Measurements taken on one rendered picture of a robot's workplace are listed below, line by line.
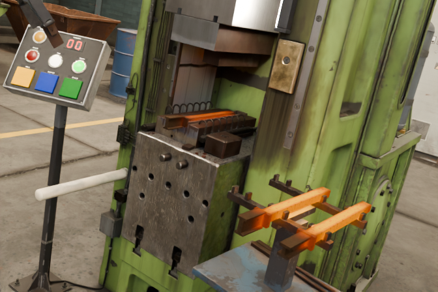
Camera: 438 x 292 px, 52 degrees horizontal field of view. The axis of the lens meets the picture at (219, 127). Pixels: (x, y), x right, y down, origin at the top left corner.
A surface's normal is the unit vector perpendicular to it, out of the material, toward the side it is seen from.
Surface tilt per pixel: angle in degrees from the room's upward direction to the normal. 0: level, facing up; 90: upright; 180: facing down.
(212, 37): 90
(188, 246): 90
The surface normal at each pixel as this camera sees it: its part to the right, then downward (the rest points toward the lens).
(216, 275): 0.19, -0.95
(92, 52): -0.04, -0.29
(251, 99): -0.56, 0.10
